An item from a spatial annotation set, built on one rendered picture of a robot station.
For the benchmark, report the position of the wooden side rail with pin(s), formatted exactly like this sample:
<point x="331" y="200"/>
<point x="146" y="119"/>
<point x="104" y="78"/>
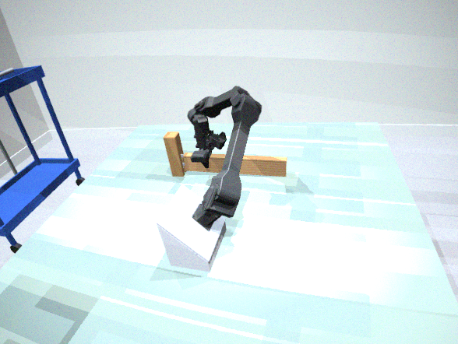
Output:
<point x="254" y="165"/>

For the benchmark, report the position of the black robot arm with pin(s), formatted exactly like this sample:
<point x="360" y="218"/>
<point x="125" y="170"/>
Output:
<point x="223" y="195"/>

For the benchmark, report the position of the wooden slotted post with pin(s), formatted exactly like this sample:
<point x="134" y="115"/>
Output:
<point x="174" y="149"/>

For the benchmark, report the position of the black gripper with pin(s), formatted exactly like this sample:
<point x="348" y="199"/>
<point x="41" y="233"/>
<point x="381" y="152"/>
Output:
<point x="203" y="154"/>

